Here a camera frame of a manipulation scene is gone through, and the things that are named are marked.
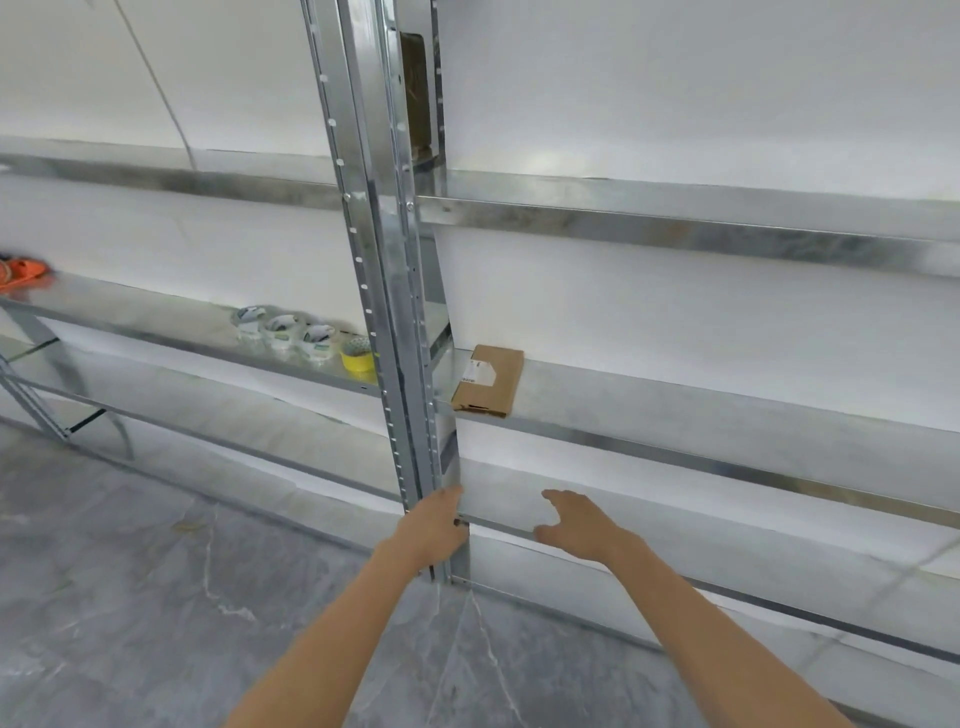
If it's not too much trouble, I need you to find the person's left forearm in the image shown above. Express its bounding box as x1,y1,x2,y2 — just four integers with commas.
223,538,423,728

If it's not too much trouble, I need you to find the person's right hand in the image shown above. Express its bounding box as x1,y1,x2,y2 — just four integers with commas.
533,489,637,564

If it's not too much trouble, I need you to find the galvanised metal shelving rack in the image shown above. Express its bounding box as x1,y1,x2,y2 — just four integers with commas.
337,0,960,669
0,0,425,588

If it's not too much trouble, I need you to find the flat brown cardboard box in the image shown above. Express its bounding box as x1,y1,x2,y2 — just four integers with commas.
451,344,525,419

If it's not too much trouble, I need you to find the person's left hand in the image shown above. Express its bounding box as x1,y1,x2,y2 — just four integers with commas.
381,485,470,582

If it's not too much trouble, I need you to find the orange plastic item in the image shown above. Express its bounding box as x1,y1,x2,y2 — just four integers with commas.
0,254,51,291

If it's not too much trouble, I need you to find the clear tape roll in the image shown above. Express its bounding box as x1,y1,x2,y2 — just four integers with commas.
231,305,270,345
259,314,303,353
297,323,337,363

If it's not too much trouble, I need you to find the dark brown box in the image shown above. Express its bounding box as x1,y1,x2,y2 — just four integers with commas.
399,30,441,160

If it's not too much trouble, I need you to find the person's right forearm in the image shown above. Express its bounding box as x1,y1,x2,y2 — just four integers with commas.
609,528,858,728

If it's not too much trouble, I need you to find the yellow tape roll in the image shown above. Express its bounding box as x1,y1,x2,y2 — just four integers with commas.
339,334,379,377

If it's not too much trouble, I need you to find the thin white wall cable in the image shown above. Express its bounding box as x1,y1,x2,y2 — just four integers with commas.
118,0,199,172

